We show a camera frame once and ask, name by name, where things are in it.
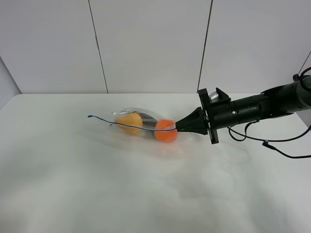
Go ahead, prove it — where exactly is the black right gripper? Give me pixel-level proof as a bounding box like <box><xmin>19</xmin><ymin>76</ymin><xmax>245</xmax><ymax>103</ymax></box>
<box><xmin>175</xmin><ymin>88</ymin><xmax>233</xmax><ymax>144</ymax></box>

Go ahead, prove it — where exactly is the clear zip bag blue zipper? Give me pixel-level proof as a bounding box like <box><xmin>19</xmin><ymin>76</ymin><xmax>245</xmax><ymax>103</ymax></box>
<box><xmin>86</xmin><ymin>106</ymin><xmax>195</xmax><ymax>156</ymax></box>

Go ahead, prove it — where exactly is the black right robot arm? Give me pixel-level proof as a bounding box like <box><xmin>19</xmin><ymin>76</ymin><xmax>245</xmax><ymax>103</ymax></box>
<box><xmin>175</xmin><ymin>75</ymin><xmax>311</xmax><ymax>144</ymax></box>

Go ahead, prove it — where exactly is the orange fruit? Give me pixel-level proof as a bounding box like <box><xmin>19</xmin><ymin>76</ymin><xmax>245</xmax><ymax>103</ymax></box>
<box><xmin>154</xmin><ymin>119</ymin><xmax>178</xmax><ymax>143</ymax></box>

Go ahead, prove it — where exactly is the yellow pear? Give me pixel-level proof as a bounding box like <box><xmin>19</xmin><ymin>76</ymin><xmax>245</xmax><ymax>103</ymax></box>
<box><xmin>115</xmin><ymin>113</ymin><xmax>143</xmax><ymax>135</ymax></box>

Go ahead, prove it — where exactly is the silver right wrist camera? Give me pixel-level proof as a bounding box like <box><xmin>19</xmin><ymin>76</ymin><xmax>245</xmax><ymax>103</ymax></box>
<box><xmin>209</xmin><ymin>91</ymin><xmax>221</xmax><ymax>103</ymax></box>

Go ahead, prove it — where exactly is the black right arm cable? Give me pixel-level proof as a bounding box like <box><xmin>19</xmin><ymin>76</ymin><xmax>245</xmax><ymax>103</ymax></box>
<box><xmin>227</xmin><ymin>120</ymin><xmax>311</xmax><ymax>159</ymax></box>

